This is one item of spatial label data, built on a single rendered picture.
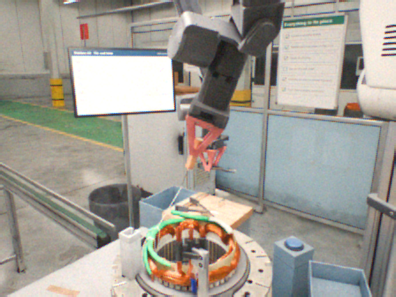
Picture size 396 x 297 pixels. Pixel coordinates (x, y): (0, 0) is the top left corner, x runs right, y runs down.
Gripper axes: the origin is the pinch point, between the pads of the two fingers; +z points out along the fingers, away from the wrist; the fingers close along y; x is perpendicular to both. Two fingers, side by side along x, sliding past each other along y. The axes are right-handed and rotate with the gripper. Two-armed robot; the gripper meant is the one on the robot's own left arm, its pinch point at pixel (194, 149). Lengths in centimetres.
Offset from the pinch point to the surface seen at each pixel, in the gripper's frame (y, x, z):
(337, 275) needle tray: -3.6, 38.3, 17.4
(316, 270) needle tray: -4.5, 34.3, 18.6
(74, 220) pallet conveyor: -66, -41, 82
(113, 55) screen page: -98, -52, 6
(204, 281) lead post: 15.0, 8.2, 13.9
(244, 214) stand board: -25.2, 20.3, 23.4
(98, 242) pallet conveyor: -54, -25, 78
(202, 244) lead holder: 13.0, 6.0, 9.1
